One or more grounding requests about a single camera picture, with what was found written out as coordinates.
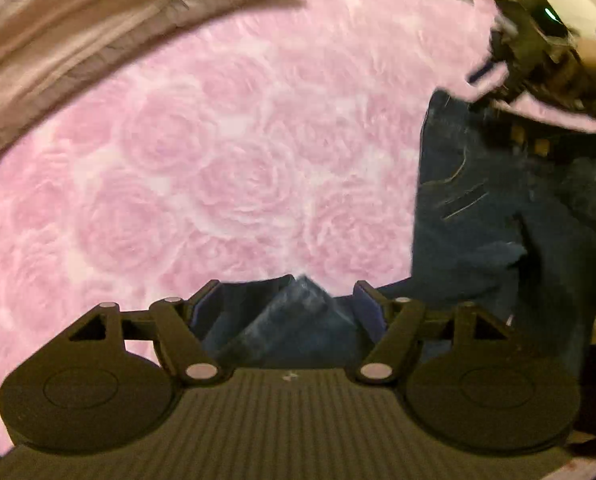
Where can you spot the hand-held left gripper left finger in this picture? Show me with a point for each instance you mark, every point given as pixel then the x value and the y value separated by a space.
pixel 204 307

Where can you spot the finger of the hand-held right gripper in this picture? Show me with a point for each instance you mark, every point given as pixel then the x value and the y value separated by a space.
pixel 482 71

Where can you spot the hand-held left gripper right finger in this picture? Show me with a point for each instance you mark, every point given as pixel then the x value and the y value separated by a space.
pixel 366 307

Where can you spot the dark blue denim pants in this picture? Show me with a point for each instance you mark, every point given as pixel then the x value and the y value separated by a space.
pixel 477 220

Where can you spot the pink rose print blanket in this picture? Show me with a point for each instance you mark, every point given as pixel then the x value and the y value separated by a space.
pixel 228 160

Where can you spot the beige quilt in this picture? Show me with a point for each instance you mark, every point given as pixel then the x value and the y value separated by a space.
pixel 53 35

